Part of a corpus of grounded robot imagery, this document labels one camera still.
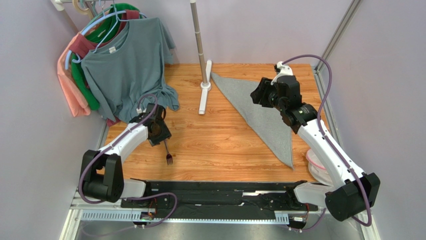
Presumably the purple cable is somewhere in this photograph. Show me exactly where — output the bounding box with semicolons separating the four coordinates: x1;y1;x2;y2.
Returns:
281;54;373;228
77;93;159;205

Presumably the grey cloth napkin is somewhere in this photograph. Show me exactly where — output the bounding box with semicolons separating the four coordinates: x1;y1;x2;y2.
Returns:
211;72;294;168

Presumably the aluminium frame post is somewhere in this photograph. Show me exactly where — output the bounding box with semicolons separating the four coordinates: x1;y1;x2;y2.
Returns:
321;0;363;61

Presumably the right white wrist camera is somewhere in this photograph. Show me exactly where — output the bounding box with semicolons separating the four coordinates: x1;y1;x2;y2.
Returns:
270;61;294;86

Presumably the pink t-shirt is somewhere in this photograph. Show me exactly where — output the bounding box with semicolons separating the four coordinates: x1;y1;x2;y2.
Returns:
56;35;91;117

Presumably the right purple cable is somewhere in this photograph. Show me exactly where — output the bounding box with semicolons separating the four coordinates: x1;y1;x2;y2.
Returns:
281;54;373;228

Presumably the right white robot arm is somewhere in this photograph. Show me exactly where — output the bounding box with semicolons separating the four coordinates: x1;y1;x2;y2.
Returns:
250;75;381;227

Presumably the white mesh laundry basket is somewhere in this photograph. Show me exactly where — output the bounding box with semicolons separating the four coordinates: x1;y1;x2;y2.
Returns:
305;149;333;186

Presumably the maroon t-shirt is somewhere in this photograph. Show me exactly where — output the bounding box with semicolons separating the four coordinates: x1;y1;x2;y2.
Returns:
69;9;143;60

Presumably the light blue hanger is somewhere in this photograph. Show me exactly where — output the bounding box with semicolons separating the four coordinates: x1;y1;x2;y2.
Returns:
64;3;147;71

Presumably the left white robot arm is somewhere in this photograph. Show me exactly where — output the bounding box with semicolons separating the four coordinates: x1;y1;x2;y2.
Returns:
78;103;172;204

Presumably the purple metal fork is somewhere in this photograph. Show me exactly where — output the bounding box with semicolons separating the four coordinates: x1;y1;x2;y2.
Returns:
163;140;173;166

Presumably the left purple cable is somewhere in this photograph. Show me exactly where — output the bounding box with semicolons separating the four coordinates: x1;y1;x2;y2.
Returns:
77;93;159;205

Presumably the grey-blue t-shirt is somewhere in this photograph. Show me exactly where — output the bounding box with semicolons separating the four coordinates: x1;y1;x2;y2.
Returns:
80;17;180;123

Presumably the green t-shirt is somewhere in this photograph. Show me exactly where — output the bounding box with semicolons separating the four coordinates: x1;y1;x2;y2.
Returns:
69;3;140;111

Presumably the white clothes rack stand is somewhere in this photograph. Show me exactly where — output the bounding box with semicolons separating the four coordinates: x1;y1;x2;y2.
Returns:
189;0;213;115

